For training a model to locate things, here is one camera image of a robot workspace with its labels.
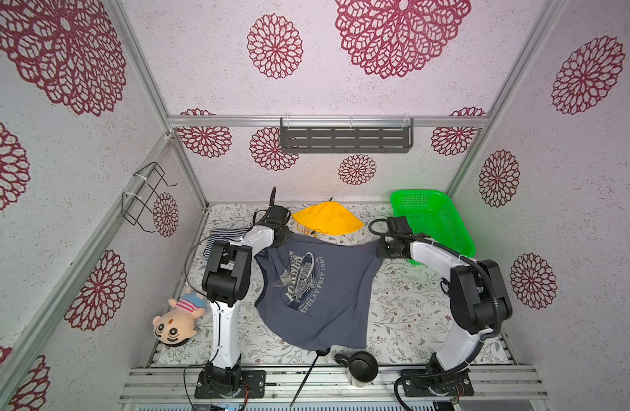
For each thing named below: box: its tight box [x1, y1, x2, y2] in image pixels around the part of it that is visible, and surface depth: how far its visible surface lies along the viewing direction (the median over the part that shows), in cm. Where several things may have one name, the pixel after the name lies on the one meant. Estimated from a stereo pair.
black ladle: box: [289, 347, 332, 408], surface depth 78 cm
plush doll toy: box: [151, 288, 206, 346], surface depth 79 cm
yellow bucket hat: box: [291, 201, 365, 236], surface depth 115 cm
